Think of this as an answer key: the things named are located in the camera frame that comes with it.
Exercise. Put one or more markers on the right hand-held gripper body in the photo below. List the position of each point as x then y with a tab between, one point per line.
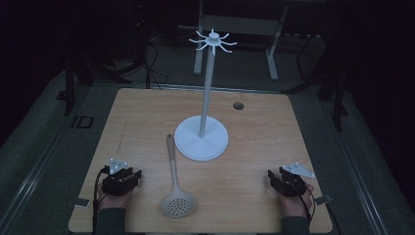
292	184

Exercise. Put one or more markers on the grey slotted skimmer spoon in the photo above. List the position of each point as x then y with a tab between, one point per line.
177	202

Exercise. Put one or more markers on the black floor socket box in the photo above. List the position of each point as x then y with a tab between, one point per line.
83	122

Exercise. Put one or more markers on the white metal table frame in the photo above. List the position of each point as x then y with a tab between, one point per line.
241	25

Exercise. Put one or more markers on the grey tape strip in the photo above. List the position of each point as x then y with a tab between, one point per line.
323	199

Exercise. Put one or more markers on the person's right hand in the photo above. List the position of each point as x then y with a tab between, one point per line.
295	205

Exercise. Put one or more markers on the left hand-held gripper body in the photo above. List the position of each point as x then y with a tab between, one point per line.
114	185

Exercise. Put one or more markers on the black metal stand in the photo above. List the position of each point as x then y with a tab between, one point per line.
338	98
69	88

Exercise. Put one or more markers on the white utensil stand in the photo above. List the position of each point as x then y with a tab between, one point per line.
201	143

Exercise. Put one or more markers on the person's left hand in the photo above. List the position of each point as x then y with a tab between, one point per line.
115	199

